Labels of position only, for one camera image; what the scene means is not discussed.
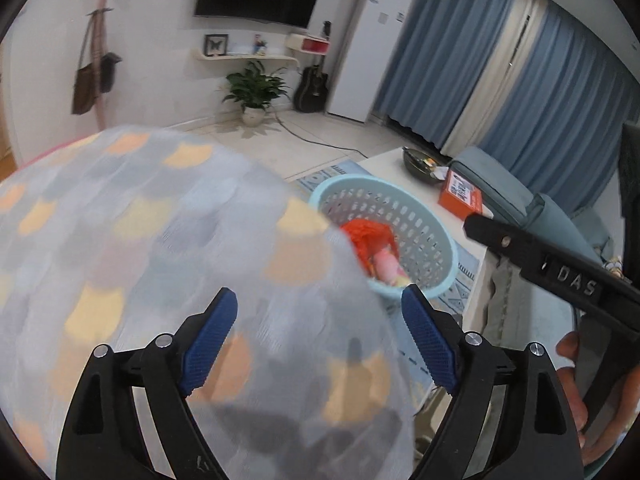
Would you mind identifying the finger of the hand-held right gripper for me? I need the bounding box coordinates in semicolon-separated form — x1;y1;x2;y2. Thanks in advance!
464;212;546;281

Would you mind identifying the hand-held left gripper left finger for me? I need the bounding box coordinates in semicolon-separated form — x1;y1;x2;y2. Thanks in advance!
56;287;237;480

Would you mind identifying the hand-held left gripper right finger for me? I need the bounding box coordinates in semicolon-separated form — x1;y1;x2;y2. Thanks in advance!
401;285;586;480

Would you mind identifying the light blue plastic basket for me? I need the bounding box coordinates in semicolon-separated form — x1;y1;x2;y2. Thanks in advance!
307;174;459;301

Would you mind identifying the orange plastic bag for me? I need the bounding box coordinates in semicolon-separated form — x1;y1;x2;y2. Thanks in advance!
340;217;401;273

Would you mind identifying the person's right hand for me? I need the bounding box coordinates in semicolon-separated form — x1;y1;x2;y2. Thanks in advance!
555;331;632;467

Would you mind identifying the orange box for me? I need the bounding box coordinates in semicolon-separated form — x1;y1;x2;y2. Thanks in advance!
437;169;485;220

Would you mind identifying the blue sofa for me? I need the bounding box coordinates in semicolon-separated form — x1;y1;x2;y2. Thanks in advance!
450;146;626;480

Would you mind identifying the dark bowl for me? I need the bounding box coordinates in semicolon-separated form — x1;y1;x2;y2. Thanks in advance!
402;146;451;183

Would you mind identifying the scale pattern blanket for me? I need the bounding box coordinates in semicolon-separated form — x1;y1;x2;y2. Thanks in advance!
0;122;416;480

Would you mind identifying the white coffee table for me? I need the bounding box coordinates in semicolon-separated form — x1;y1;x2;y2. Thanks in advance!
357;146;503;341

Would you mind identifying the blue curtain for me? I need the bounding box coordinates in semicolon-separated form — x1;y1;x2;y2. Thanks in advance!
480;0;640;211
372;0;518;148

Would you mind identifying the beige curtain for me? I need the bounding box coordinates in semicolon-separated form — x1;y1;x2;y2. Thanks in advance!
442;0;551;153

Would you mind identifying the white refrigerator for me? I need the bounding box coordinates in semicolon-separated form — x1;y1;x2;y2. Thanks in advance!
326;0;418;123

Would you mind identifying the black guitar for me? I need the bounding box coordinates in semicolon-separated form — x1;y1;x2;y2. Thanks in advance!
292;55;330;113

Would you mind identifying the potted green plant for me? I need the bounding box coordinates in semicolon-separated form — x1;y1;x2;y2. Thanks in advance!
222;60;291;127

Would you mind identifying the brown hanging bag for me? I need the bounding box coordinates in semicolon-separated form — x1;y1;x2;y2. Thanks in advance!
71;12;98;116

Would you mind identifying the black hanging bag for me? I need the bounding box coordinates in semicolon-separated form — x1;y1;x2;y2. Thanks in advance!
97;51;122;93

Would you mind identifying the framed butterfly picture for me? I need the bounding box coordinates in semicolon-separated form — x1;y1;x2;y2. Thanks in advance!
204;33;230;57

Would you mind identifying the pink coat rack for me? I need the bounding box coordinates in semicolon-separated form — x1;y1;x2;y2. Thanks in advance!
95;0;118;128

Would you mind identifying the grey floor cable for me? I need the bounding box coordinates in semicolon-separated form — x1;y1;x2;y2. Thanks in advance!
275;110;363;153

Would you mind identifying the pink and white wall box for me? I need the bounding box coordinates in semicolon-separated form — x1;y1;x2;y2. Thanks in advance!
287;33;332;56

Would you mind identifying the curved white wall shelf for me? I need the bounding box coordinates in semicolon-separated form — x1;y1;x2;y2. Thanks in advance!
190;50;300;67

